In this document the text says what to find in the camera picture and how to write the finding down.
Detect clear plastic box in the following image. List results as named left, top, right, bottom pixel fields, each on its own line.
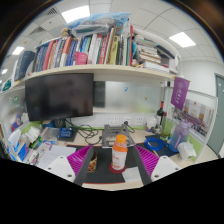
left=39, top=127, right=60, bottom=143

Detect grey metal laptop stand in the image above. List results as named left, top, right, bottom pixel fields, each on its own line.
left=101, top=123, right=136, bottom=149

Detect white wall socket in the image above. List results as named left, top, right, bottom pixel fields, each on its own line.
left=108, top=115, right=121, bottom=127
left=134, top=114, right=145, bottom=126
left=122, top=115, right=134, bottom=126

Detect green tinted glass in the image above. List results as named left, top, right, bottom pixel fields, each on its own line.
left=161, top=118, right=172, bottom=138

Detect white handwritten paper sheet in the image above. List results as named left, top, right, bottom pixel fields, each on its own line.
left=36, top=144, right=78, bottom=169

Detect tangled black cables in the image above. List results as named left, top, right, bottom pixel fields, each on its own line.
left=66, top=119, right=104, bottom=146

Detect grey door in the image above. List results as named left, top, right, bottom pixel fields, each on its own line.
left=207, top=73, right=224, bottom=156

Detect purple hanging pennant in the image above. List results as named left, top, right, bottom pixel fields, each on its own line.
left=170, top=76, right=191, bottom=111

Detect dark wine bottle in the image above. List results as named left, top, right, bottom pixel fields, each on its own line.
left=156, top=100, right=165, bottom=126

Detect dark blue desk mat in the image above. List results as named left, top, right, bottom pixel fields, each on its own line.
left=136, top=133, right=179, bottom=158

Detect white tissue pack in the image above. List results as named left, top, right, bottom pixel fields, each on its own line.
left=24, top=125, right=41, bottom=144

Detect coiled blue cable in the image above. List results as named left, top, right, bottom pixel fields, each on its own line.
left=143, top=137, right=165, bottom=152

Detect black computer monitor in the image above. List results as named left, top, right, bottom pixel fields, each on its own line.
left=24, top=73, right=95, bottom=128

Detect group photo poster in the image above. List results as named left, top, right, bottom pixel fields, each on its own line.
left=174, top=98, right=214, bottom=136

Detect crumpled white tissue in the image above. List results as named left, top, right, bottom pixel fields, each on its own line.
left=177, top=140, right=197, bottom=161

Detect small blue box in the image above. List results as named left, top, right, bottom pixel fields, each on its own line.
left=58, top=127, right=74, bottom=140

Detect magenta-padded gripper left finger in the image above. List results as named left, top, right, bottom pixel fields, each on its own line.
left=44, top=144, right=95, bottom=187

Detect white round jar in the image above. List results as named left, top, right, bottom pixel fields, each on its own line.
left=146, top=116, right=158, bottom=130

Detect black red-edged desk mat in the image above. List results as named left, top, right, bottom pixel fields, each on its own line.
left=64, top=144, right=154, bottom=185

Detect purple translucent water jug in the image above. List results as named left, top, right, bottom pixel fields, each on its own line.
left=168, top=120, right=193, bottom=153

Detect small white paper napkin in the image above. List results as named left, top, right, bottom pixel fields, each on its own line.
left=121, top=166, right=143, bottom=184

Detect flat round red coaster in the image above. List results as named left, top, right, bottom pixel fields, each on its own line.
left=108, top=162, right=128, bottom=174

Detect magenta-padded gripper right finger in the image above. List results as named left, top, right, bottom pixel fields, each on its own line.
left=134, top=144, right=183, bottom=186

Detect orange-capped drink bottle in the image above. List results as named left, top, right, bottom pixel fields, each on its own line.
left=111, top=134, right=129, bottom=172

